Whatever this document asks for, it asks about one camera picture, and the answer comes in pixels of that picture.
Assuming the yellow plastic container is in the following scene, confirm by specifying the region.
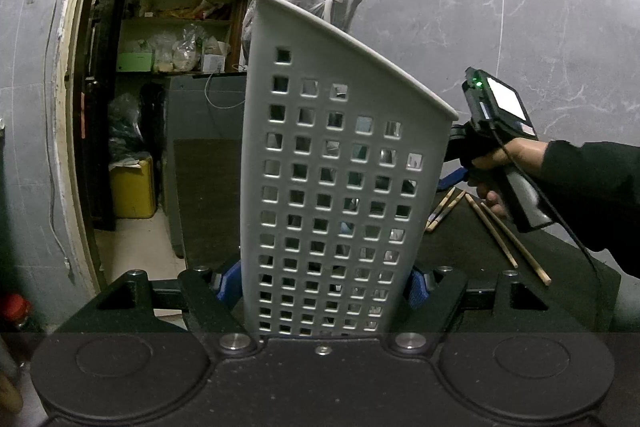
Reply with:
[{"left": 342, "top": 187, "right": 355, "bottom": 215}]
[{"left": 109, "top": 154, "right": 157, "bottom": 219}]

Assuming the white wall cable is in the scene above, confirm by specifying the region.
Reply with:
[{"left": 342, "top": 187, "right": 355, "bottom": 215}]
[{"left": 42, "top": 0, "right": 76, "bottom": 283}]

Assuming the person's right hand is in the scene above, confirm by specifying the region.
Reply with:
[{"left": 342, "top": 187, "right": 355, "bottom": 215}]
[{"left": 470, "top": 139, "right": 548, "bottom": 219}]

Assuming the thin white wire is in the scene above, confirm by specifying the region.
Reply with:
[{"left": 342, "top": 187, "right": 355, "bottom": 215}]
[{"left": 203, "top": 66, "right": 248, "bottom": 110}]

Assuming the wooden door frame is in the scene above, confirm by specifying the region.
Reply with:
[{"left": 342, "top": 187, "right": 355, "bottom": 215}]
[{"left": 52, "top": 0, "right": 326, "bottom": 293}]

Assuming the grey cabinet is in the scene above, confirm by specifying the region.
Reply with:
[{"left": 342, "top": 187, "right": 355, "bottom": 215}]
[{"left": 165, "top": 74, "right": 248, "bottom": 258}]

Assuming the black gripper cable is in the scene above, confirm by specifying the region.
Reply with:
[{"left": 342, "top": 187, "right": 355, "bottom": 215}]
[{"left": 487, "top": 127, "right": 603, "bottom": 333}]

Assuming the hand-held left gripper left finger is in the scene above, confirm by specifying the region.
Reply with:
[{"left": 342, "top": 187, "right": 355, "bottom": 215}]
[{"left": 60, "top": 257, "right": 256, "bottom": 354}]

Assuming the plain wooden chopstick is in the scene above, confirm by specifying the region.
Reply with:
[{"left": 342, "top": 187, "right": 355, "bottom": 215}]
[
  {"left": 480, "top": 202, "right": 552, "bottom": 286},
  {"left": 465, "top": 193, "right": 519, "bottom": 269}
]

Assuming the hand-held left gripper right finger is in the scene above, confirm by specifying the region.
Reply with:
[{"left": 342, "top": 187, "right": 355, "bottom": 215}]
[{"left": 390, "top": 264, "right": 586, "bottom": 354}]

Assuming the clear plastic food bag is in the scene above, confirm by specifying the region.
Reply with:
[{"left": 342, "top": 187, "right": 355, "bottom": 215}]
[{"left": 172, "top": 24, "right": 203, "bottom": 70}]

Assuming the white perforated utensil basket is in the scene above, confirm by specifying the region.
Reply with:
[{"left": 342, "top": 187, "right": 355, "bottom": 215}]
[{"left": 240, "top": 0, "right": 460, "bottom": 339}]

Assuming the pantry shelf unit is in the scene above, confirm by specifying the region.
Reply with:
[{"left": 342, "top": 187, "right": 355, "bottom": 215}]
[{"left": 117, "top": 0, "right": 251, "bottom": 75}]

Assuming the green box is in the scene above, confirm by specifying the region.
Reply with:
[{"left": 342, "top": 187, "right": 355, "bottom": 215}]
[{"left": 116, "top": 52, "right": 153, "bottom": 72}]

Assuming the white hose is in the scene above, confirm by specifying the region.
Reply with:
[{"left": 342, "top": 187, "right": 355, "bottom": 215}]
[{"left": 322, "top": 0, "right": 361, "bottom": 32}]

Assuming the red-capped bottle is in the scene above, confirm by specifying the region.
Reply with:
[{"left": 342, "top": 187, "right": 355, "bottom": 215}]
[{"left": 1, "top": 293, "right": 32, "bottom": 325}]

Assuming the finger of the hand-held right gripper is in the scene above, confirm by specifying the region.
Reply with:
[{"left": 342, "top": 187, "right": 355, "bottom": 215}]
[{"left": 438, "top": 167, "right": 473, "bottom": 194}]

